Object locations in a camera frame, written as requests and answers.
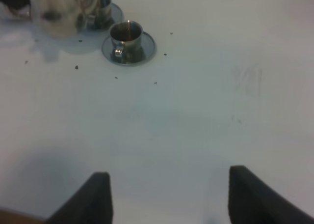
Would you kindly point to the stainless steel teacup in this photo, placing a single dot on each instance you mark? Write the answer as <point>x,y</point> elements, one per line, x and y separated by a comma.
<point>100,17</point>
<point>126,38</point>

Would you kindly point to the stainless steel saucer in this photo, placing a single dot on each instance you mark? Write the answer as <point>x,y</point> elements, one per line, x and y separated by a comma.
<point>148,51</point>
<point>117,16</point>

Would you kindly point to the far stainless steel saucer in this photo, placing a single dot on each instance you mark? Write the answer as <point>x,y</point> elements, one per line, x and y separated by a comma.
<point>117,16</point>

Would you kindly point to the near stainless steel saucer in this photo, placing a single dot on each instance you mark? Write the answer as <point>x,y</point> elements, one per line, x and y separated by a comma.
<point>148,51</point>

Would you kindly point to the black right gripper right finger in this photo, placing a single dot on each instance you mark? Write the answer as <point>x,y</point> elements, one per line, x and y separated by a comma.
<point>251,201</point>

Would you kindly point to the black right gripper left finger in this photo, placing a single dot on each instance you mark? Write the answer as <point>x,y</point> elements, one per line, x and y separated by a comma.
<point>91,204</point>

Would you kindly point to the far stainless steel teacup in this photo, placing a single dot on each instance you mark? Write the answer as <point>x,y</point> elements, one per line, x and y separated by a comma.
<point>100,17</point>

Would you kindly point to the near stainless steel teacup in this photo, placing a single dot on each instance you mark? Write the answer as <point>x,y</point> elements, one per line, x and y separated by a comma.
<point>126,38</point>

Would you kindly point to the stainless steel teapot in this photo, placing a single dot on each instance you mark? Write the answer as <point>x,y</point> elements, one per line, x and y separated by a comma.
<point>62,18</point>

